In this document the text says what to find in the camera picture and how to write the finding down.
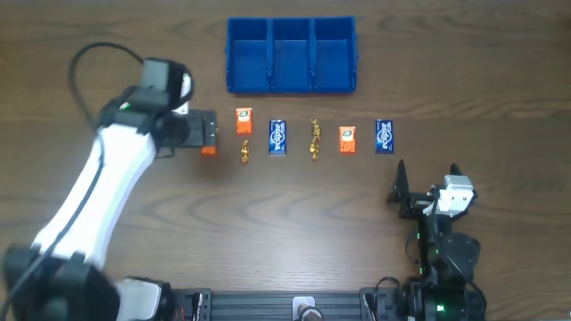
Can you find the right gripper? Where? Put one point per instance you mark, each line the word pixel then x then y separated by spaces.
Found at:
pixel 417 205

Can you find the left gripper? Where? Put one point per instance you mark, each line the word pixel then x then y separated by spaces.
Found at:
pixel 201 129

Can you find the orange candy box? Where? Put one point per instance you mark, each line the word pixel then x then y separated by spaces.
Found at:
pixel 243 121
pixel 347 140
pixel 208 150

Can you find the gold candy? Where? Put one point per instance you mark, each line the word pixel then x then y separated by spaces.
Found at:
pixel 314 149
pixel 316 128
pixel 245 151

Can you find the blue candy pack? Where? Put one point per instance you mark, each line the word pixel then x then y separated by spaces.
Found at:
pixel 277 137
pixel 384 136

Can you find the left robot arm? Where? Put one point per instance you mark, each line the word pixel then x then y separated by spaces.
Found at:
pixel 111 178

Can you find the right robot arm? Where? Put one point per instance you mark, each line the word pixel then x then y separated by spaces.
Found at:
pixel 455 254

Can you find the blue tray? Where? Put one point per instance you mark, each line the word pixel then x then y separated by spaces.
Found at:
pixel 290 67

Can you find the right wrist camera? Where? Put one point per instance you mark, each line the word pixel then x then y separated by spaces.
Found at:
pixel 455 194

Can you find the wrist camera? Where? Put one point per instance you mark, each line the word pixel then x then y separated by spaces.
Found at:
pixel 156 73
pixel 455 194

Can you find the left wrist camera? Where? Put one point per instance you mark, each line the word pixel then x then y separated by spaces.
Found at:
pixel 156 73

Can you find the mounting rail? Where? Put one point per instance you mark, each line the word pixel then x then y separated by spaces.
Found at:
pixel 259 305

